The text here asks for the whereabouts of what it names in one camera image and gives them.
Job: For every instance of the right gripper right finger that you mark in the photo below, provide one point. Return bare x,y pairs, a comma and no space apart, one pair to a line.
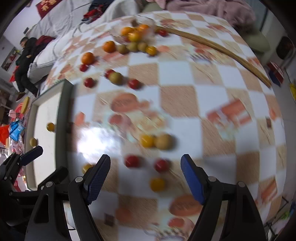
195,178

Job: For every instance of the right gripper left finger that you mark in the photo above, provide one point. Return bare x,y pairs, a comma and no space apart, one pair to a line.
96,178

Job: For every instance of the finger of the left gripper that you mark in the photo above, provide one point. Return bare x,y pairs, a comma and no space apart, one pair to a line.
31,155
59,179

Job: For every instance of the red cherry tomato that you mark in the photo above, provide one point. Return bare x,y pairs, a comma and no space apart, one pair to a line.
161,165
132,161

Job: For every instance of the brown longan fruit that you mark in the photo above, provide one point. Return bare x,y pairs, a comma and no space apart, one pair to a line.
164,142

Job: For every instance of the yellow tomato beside tray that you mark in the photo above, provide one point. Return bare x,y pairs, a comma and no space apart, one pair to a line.
86,167

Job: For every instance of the yellow tomato in tray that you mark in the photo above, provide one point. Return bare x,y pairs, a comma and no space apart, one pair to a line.
50,127

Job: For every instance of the yellow tomato near edge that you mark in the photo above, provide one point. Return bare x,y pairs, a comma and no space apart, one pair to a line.
157,184

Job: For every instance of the white tray with green rim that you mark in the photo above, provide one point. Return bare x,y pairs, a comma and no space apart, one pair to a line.
50,107

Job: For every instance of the yellow tomato table centre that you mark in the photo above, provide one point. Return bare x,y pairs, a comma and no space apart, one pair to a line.
147,141

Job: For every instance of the red tomato near tray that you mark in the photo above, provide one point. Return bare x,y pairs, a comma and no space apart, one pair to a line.
89,82

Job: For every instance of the longan in table middle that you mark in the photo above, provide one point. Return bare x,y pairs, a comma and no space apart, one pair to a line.
115,78

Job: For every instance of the red tomato right of longan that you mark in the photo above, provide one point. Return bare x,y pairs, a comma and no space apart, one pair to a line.
134,84

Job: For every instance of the red tomato with stem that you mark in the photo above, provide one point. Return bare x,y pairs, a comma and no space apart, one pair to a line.
108,72

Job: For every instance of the red tomato below tangerine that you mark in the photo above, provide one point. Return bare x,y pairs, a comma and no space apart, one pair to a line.
83,67

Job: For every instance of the seated person in black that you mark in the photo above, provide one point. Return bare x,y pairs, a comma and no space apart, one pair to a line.
31,48

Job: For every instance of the orange tangerine left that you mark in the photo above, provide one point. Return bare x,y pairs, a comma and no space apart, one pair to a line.
88,58

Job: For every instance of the long wooden stick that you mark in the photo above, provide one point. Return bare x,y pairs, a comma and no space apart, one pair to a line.
222,50

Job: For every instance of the longan beside bowl left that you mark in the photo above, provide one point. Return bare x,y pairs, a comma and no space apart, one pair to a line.
122,49

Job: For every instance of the longan beside bowl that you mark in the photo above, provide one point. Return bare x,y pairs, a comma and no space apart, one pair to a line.
133,47
141,46
122,49

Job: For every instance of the orange tangerine near bowl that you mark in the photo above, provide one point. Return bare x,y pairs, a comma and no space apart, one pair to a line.
109,47

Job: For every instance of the yellow tomato near longans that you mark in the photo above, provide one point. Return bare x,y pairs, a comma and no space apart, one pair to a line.
151,51

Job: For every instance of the longan beside bowl middle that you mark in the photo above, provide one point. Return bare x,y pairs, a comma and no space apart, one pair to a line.
133,47

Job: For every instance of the white grey bedding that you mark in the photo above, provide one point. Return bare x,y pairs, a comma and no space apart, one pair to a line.
64,22

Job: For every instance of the longan beside bowl right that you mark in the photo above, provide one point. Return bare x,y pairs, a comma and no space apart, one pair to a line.
141,46

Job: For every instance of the yellow fruit in bowl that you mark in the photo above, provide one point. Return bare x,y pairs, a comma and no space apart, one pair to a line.
135,37

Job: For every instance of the red tomato by stick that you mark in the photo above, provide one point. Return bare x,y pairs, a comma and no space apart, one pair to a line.
162,33

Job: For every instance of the tangerine in bowl left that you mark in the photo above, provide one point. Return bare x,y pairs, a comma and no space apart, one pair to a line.
126,30

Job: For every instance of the tangerine in bowl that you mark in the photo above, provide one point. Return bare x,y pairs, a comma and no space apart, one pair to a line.
143,27
126,30

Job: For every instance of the glass fruit bowl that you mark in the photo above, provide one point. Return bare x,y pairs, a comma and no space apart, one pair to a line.
133,21

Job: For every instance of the red clothes on bed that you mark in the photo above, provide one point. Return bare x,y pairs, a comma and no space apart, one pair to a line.
95,11

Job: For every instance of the tangerine in bowl right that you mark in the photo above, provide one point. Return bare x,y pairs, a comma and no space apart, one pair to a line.
143,27

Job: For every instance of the pink blanket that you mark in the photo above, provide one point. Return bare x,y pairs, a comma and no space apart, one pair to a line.
238,14

